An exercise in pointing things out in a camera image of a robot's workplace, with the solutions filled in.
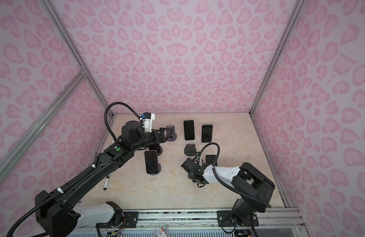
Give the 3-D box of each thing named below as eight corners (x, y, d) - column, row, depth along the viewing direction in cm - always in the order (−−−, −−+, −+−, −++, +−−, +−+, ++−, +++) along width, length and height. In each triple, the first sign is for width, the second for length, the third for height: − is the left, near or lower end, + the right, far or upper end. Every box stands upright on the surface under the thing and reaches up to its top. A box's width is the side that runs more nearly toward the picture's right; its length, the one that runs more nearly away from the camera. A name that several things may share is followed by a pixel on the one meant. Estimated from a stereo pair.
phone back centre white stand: (183, 141, 105) (182, 130, 95) (183, 131, 111) (183, 119, 101) (194, 141, 105) (195, 130, 95) (194, 131, 111) (194, 119, 101)
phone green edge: (148, 174, 90) (142, 163, 78) (150, 163, 95) (145, 150, 82) (159, 174, 90) (154, 163, 78) (160, 163, 95) (156, 150, 82)
